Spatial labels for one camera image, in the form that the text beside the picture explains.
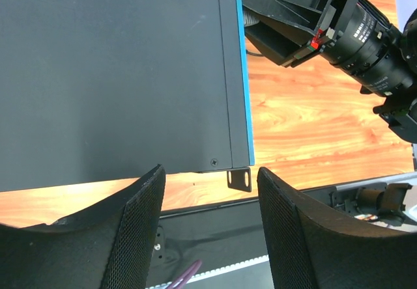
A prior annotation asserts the grey slotted cable duct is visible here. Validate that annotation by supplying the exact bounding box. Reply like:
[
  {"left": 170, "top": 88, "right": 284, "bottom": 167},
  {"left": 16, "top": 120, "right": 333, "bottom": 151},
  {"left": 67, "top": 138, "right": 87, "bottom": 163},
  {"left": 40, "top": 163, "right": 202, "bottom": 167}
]
[{"left": 152, "top": 255, "right": 271, "bottom": 286}]

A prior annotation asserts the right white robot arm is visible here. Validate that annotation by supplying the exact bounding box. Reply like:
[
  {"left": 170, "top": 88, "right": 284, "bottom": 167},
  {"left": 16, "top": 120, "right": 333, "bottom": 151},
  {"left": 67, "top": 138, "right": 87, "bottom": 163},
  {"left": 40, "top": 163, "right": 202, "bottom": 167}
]
[{"left": 242, "top": 0, "right": 416, "bottom": 143}]

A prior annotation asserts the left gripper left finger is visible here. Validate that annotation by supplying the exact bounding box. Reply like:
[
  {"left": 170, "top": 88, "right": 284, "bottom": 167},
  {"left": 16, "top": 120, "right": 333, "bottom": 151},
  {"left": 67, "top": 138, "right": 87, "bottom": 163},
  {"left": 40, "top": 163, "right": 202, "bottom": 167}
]
[{"left": 1, "top": 165, "right": 165, "bottom": 288}]

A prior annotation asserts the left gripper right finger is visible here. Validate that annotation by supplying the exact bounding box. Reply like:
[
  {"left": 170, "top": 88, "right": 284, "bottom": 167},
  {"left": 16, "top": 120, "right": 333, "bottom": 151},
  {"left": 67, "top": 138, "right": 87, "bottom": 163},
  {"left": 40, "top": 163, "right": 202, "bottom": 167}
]
[{"left": 257, "top": 167, "right": 416, "bottom": 288}]

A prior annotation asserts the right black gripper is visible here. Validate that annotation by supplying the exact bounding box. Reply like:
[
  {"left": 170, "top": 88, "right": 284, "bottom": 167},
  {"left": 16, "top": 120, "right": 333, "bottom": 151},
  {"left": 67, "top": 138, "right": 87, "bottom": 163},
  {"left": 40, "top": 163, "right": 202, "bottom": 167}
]
[{"left": 243, "top": 0, "right": 416, "bottom": 97}]

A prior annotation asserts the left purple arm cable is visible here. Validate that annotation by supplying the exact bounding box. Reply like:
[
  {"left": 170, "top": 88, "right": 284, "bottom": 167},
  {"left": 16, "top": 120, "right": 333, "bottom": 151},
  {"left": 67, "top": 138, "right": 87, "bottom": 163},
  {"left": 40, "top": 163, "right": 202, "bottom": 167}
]
[{"left": 167, "top": 259, "right": 203, "bottom": 289}]

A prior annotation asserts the dark blue network switch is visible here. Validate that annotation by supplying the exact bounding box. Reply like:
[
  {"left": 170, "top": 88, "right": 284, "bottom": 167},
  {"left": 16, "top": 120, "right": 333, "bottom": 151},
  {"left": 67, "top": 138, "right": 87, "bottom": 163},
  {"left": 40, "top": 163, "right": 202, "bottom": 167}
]
[{"left": 1, "top": 0, "right": 255, "bottom": 191}]

